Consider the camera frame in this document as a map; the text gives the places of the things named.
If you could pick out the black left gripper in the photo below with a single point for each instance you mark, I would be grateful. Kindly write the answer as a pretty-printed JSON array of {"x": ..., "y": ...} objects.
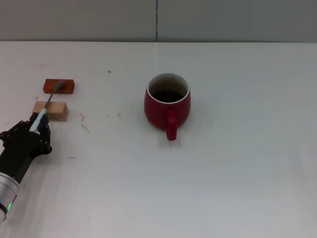
[{"x": 19, "y": 153}]

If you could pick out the red ceramic cup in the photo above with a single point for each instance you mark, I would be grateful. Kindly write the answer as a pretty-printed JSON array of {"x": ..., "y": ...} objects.
[{"x": 156, "y": 111}]

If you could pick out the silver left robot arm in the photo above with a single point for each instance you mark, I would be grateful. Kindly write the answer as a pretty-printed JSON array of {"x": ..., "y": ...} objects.
[{"x": 6, "y": 191}]

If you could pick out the light wooden block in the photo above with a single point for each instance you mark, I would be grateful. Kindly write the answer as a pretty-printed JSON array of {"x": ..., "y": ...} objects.
[{"x": 58, "y": 111}]

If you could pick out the red-brown wooden block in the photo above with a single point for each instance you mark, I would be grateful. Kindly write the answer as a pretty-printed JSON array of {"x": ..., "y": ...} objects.
[{"x": 68, "y": 87}]

